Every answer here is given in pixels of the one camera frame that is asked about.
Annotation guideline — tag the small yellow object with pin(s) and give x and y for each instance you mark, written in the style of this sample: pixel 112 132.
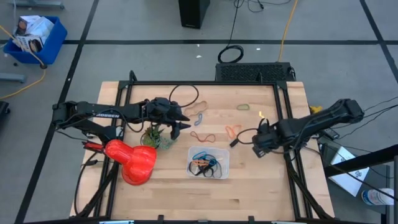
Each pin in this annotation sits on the small yellow object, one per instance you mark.
pixel 261 114
pixel 315 109

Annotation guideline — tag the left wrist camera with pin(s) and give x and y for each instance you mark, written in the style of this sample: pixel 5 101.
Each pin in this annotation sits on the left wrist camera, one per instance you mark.
pixel 160 102

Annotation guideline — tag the red desk lamp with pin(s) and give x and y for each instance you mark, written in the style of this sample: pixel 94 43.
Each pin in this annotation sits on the red desk lamp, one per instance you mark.
pixel 136 161

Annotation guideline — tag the black aluminium table frame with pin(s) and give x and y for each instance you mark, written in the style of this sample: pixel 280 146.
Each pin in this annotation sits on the black aluminium table frame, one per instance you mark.
pixel 217 83

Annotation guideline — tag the white bottle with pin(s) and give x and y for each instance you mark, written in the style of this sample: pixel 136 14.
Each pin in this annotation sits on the white bottle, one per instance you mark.
pixel 377 196

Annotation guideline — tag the black perforated case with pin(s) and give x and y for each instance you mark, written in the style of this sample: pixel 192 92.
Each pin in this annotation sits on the black perforated case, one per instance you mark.
pixel 252 72

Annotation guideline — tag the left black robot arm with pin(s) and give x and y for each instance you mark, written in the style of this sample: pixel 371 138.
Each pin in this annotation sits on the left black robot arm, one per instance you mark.
pixel 102 112

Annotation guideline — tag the thin black rubber band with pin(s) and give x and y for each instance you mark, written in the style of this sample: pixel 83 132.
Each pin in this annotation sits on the thin black rubber band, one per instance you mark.
pixel 184 85

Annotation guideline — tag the white cartons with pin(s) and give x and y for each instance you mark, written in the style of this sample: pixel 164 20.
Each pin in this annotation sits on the white cartons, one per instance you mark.
pixel 37 28

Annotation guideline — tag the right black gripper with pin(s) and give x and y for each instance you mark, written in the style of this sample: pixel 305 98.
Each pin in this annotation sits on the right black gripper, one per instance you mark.
pixel 267 138

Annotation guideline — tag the potted succulent plant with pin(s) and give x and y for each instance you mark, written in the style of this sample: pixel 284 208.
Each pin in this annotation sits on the potted succulent plant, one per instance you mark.
pixel 154 137

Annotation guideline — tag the grey metal cart foot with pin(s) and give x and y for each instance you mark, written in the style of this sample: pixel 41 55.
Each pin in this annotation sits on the grey metal cart foot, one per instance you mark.
pixel 12 77
pixel 37 4

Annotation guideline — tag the blue rubber band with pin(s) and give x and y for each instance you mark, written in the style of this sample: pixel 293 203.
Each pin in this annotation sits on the blue rubber band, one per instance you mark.
pixel 199 152
pixel 200 115

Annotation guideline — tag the thin red rubber band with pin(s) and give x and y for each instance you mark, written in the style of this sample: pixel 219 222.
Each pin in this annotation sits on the thin red rubber band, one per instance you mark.
pixel 202 139

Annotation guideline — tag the small orange rubber band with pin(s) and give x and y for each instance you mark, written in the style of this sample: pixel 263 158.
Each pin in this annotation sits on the small orange rubber band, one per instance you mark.
pixel 199 162

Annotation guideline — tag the white paper sheet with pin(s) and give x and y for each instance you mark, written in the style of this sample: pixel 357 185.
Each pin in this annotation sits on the white paper sheet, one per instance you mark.
pixel 348 183

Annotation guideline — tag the black frame clip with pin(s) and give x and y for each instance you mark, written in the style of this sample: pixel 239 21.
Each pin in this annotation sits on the black frame clip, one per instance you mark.
pixel 251 219
pixel 160 218

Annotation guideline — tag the clear plastic bin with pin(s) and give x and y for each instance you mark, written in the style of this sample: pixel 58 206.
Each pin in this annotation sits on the clear plastic bin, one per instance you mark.
pixel 224 152

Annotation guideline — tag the blue plastic crate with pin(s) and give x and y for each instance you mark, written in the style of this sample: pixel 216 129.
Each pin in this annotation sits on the blue plastic crate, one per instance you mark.
pixel 53 46

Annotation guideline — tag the black corner hook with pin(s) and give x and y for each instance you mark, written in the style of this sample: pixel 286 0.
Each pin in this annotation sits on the black corner hook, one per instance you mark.
pixel 133 76

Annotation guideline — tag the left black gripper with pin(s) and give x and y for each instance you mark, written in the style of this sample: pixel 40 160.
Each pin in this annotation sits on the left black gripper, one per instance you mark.
pixel 161 115

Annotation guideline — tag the wide beige rubber band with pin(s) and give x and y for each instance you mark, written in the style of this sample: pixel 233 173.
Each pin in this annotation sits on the wide beige rubber band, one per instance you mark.
pixel 207 106

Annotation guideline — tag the small black device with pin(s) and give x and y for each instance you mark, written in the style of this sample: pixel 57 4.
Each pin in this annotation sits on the small black device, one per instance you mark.
pixel 330 133

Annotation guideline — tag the wide teal rubber band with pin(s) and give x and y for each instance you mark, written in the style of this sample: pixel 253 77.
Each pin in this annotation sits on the wide teal rubber band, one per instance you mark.
pixel 212 162

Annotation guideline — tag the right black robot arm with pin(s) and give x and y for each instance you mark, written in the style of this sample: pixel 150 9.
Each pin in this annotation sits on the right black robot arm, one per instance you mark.
pixel 326 119

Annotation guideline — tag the silver frame bracket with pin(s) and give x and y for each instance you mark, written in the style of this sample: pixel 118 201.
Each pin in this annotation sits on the silver frame bracket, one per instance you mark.
pixel 116 222
pixel 289 222

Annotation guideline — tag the small green rubber band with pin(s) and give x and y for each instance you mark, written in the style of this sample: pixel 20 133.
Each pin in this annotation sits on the small green rubber band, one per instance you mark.
pixel 237 107

